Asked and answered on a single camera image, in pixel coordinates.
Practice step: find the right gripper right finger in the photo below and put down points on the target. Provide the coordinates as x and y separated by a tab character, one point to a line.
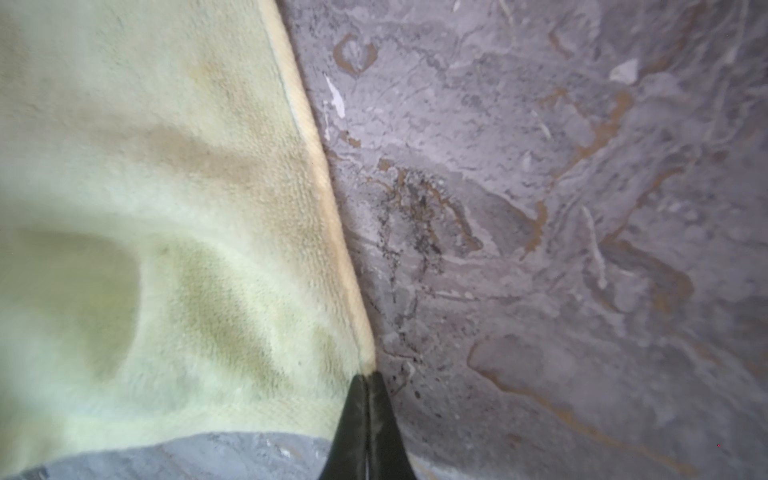
387	456

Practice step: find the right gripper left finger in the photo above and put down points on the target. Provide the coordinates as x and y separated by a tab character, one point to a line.
347	458

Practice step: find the pale green towel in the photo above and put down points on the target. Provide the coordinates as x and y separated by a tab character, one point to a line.
172	257

